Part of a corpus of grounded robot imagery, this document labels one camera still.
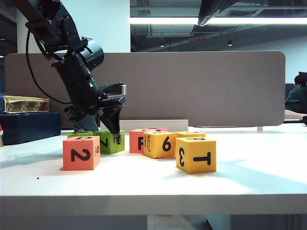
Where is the green block number 7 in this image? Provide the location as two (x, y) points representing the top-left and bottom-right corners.
(94, 130), (126, 155)

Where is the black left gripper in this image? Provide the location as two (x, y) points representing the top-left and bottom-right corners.
(63, 82), (127, 138)

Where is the gold cream box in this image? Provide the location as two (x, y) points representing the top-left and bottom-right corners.
(0, 95), (50, 114)

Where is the yellow block number 3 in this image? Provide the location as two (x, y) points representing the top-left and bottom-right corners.
(176, 137), (217, 175)

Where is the brown-grey desk divider panel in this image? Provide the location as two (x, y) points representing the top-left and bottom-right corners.
(4, 51), (286, 127)

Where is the plain green foam block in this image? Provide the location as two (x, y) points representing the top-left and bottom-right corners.
(67, 131), (94, 139)

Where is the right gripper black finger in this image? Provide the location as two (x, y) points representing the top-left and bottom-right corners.
(199, 0), (242, 26)
(198, 0), (220, 26)

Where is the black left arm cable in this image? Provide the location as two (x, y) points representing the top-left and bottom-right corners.
(25, 28), (73, 105)

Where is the orange block letter F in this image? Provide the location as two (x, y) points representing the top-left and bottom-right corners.
(129, 129), (151, 154)

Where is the dark blue case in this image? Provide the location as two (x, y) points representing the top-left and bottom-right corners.
(0, 111), (62, 146)

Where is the orange block number 2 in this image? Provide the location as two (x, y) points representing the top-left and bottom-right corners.
(62, 136), (101, 171)

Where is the grey vent grille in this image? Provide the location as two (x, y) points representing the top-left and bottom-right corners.
(283, 214), (303, 230)

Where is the yellow foam number block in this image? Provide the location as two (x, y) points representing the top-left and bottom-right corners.
(174, 131), (206, 142)

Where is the yellow block with alligator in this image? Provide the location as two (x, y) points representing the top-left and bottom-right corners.
(143, 131), (177, 160)

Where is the person in dark green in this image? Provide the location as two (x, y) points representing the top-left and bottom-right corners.
(285, 74), (307, 120)

